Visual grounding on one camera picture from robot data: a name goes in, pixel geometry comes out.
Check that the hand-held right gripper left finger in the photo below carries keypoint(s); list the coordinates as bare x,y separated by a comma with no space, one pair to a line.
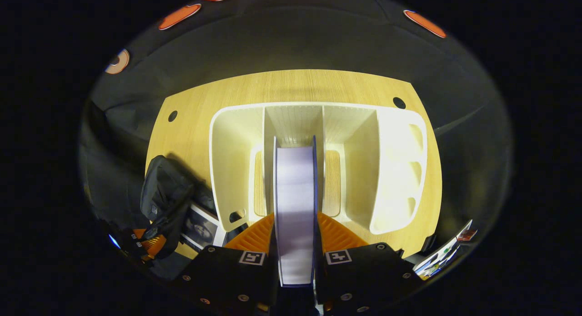
227,279

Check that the black schoolbag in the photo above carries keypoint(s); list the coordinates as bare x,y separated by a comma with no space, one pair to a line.
166,188

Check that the blue dark cover book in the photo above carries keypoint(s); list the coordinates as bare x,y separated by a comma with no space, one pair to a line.
295,207

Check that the white bookshelf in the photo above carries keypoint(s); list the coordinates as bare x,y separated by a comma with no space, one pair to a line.
391,170

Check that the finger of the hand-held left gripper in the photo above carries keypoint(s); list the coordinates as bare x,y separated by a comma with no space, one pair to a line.
152,245

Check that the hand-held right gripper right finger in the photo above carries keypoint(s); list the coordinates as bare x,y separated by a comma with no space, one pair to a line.
363,275

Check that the cluttered white desk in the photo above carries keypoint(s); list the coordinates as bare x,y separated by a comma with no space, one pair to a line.
443,254

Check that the white portrait cover book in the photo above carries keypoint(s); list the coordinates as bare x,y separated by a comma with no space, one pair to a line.
202,229

